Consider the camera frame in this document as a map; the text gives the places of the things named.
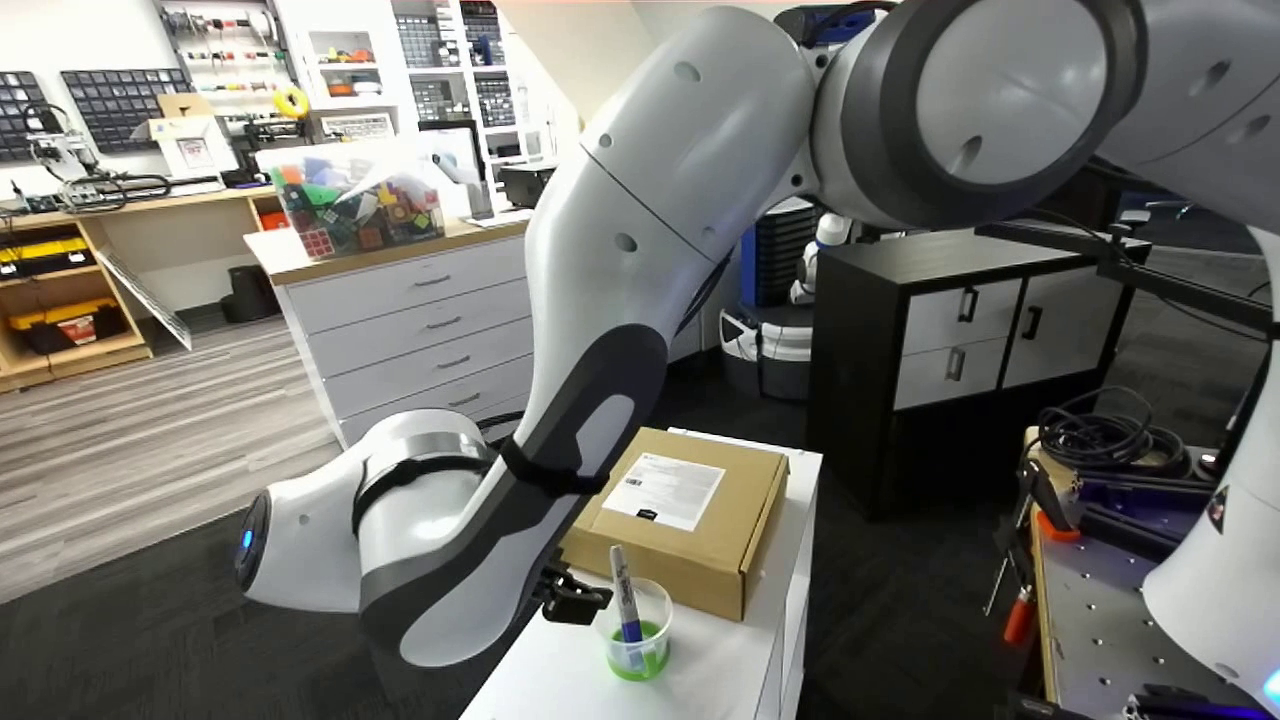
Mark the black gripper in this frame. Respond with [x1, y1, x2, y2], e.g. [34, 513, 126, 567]
[537, 566, 616, 630]

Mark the green translucent cup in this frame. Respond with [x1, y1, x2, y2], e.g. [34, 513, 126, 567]
[600, 572, 676, 685]

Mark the black keyboard on wall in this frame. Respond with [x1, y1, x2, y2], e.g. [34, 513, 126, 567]
[0, 72, 56, 170]
[56, 64, 196, 157]

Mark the blue and black box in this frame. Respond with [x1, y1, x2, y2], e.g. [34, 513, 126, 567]
[1071, 473, 1217, 558]

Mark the black cabinet with white drawers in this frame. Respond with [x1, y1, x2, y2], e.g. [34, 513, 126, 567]
[807, 227, 1137, 524]

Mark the orange handled tool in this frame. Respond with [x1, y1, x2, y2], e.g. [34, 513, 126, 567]
[995, 584, 1039, 657]

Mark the yellow tape dispenser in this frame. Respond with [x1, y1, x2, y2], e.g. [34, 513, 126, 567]
[274, 85, 320, 131]

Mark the black strap on arm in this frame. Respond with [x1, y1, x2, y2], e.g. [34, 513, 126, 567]
[498, 437, 612, 502]

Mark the grey pen with blue cap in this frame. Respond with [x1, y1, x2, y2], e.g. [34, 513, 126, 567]
[603, 539, 648, 653]

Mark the brown cardboard box with label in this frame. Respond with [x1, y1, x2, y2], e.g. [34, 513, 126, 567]
[555, 425, 793, 630]

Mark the white paper sheet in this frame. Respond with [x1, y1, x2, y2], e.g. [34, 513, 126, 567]
[240, 227, 316, 282]

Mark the perforated metal plate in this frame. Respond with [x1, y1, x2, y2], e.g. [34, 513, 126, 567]
[1033, 513, 1264, 720]

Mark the black metal bar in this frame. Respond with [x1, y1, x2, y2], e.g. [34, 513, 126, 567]
[977, 217, 1280, 337]

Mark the black cable bundle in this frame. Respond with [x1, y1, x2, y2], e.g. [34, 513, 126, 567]
[1033, 398, 1195, 483]

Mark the black electronic device box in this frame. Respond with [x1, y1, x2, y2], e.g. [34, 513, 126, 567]
[499, 157, 561, 211]

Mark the white drawer cabinet wooden top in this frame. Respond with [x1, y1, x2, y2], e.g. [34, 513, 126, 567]
[274, 217, 537, 451]

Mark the white wall shelving with parts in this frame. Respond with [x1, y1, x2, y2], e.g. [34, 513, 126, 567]
[151, 0, 537, 152]

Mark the low wooden shelf unit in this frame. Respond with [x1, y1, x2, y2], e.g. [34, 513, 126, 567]
[0, 217, 151, 398]

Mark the wooden workbench desk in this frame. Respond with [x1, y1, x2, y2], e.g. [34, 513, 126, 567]
[78, 186, 289, 357]

